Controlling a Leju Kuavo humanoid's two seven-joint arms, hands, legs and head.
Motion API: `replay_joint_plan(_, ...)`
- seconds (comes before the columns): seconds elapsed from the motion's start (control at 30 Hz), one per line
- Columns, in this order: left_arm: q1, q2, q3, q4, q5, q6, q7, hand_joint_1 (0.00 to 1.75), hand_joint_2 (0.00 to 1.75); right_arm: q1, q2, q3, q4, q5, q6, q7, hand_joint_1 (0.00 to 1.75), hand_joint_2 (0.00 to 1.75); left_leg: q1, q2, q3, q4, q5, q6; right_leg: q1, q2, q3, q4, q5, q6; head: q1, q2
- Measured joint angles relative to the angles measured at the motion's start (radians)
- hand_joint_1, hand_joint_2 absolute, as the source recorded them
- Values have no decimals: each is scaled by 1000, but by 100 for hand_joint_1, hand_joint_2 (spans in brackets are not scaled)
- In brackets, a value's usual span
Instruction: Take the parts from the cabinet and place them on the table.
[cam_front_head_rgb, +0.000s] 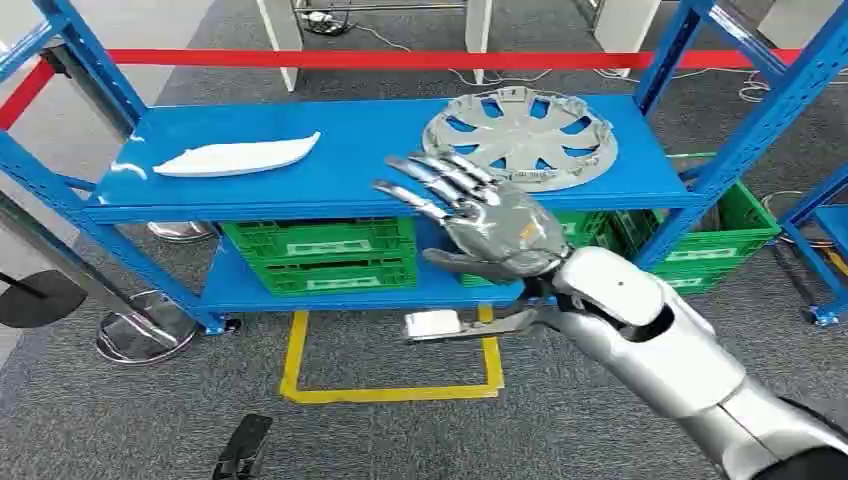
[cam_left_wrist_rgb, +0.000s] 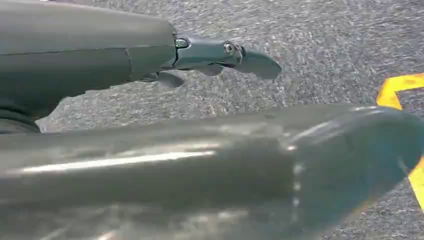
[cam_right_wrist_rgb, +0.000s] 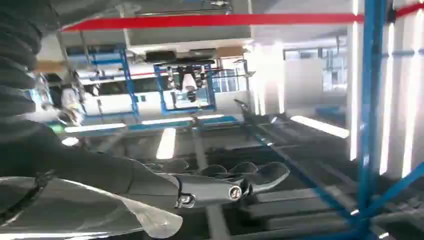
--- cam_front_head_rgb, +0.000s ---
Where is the chrome base stanchion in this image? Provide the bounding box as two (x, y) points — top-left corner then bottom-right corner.
(39, 47), (218, 244)
(0, 190), (200, 367)

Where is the blue metal shelf rack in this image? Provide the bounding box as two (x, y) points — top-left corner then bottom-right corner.
(778, 162), (848, 327)
(0, 0), (848, 336)

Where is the white curved car trim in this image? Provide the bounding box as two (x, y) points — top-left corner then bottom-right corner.
(152, 131), (323, 179)

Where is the white floor cable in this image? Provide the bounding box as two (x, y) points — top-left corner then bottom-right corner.
(594, 64), (848, 105)
(352, 23), (552, 87)

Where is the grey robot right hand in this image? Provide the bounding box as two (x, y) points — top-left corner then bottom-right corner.
(372, 150), (576, 287)

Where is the red barrier belt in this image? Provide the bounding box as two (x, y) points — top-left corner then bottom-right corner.
(0, 58), (58, 132)
(105, 48), (804, 72)

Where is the white post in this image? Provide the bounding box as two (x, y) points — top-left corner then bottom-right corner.
(254, 0), (303, 93)
(464, 0), (495, 85)
(758, 0), (833, 48)
(592, 0), (664, 78)

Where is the black base stanchion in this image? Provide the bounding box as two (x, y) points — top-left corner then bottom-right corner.
(0, 268), (89, 330)

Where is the silver wheel hubcap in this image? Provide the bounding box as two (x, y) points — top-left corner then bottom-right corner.
(421, 86), (619, 195)

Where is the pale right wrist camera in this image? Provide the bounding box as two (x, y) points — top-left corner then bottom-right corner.
(402, 308), (464, 343)

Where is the black cable bundle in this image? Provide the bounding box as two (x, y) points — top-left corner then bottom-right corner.
(299, 9), (354, 38)

